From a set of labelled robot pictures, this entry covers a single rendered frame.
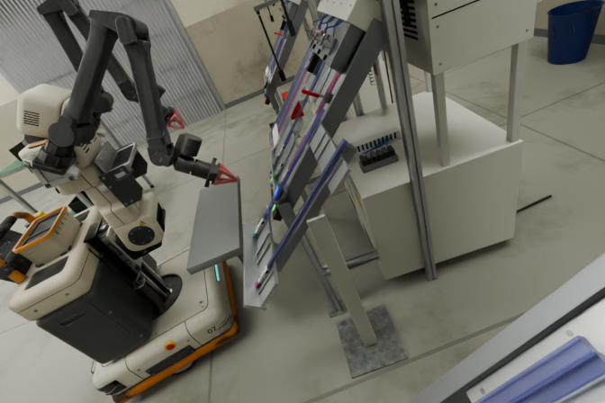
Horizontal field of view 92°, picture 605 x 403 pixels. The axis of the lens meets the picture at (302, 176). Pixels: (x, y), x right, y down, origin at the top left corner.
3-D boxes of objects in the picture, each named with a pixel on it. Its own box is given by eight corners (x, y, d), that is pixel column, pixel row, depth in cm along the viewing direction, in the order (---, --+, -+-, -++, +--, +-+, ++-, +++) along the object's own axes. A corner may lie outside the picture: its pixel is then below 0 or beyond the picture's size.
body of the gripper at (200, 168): (218, 158, 104) (197, 151, 101) (215, 173, 95) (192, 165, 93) (212, 173, 107) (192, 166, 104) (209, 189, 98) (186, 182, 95)
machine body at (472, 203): (387, 287, 150) (360, 199, 116) (350, 203, 208) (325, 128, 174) (513, 246, 145) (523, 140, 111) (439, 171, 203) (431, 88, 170)
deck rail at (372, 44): (291, 212, 115) (276, 208, 113) (291, 209, 117) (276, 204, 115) (393, 28, 84) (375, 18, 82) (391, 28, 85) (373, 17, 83)
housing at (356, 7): (385, 42, 88) (346, 21, 83) (344, 25, 128) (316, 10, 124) (401, 15, 84) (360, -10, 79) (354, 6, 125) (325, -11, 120)
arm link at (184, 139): (162, 155, 101) (150, 160, 93) (171, 124, 98) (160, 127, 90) (195, 168, 103) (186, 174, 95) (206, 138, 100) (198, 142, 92)
